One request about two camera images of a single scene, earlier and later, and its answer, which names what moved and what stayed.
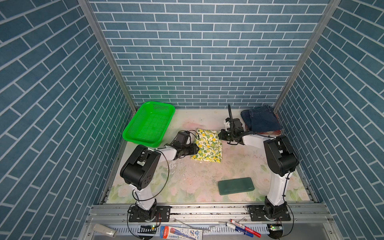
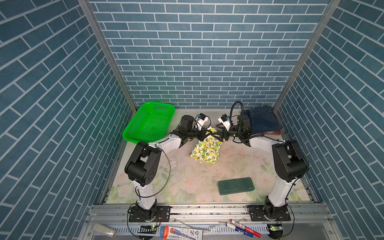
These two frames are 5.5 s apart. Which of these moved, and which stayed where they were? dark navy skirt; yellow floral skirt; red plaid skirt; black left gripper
Moved: black left gripper
Stayed: red plaid skirt; yellow floral skirt; dark navy skirt
